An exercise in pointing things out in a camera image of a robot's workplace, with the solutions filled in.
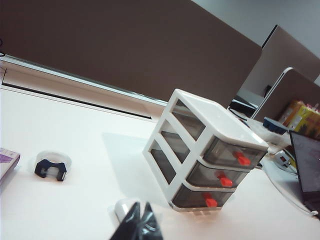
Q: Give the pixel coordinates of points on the clear tape roll black dispenser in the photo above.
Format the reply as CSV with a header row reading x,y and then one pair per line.
x,y
52,162

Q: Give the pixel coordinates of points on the purple and white box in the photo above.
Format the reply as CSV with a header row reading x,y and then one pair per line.
x,y
7,162

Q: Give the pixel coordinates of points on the grey drawer under cabinet lid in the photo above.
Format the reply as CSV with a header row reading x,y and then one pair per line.
x,y
225,152

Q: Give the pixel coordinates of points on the brown partition white rounded frame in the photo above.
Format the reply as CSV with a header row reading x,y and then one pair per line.
x,y
295,87

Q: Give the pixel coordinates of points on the large brown desk partition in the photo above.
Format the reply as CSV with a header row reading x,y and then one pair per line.
x,y
125,50

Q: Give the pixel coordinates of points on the white earphone case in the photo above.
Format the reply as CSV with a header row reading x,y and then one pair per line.
x,y
122,208

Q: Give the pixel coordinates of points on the yellow printed box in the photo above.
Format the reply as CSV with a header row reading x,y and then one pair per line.
x,y
303,117

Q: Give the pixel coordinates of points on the brown partition grey edge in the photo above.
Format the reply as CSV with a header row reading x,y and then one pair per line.
x,y
287,55

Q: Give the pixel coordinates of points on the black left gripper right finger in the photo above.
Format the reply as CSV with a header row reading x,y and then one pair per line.
x,y
151,227

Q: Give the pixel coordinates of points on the open black laptop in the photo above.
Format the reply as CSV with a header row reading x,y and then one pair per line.
x,y
308,162

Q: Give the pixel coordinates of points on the blue box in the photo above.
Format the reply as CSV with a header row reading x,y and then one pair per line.
x,y
275,125

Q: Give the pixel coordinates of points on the grey drawer above cabinet base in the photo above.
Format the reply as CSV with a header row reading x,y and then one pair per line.
x,y
190,197

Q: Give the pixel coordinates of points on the white plastic drawer cabinet frame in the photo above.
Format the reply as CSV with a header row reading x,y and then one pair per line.
x,y
200,110

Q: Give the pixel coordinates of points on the grey middle-tier drawer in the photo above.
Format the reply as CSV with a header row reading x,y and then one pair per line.
x,y
207,175

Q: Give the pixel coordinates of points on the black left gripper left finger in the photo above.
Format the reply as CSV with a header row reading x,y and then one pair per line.
x,y
127,227

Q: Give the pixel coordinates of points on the white power strip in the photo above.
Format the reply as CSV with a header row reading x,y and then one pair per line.
x,y
282,158

